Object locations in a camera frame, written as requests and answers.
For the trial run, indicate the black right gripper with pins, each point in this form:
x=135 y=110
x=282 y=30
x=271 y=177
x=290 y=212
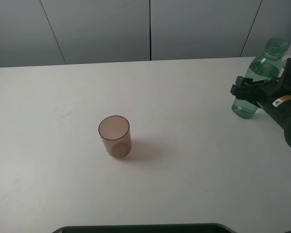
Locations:
x=270 y=94

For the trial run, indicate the green transparent water bottle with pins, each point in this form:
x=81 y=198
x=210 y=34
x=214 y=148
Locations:
x=263 y=67

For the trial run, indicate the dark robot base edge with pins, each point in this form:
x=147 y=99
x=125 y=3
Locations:
x=163 y=228

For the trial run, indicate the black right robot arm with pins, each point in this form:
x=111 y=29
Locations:
x=282 y=116

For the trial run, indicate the pink translucent plastic cup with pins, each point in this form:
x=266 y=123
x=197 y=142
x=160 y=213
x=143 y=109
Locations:
x=115 y=134

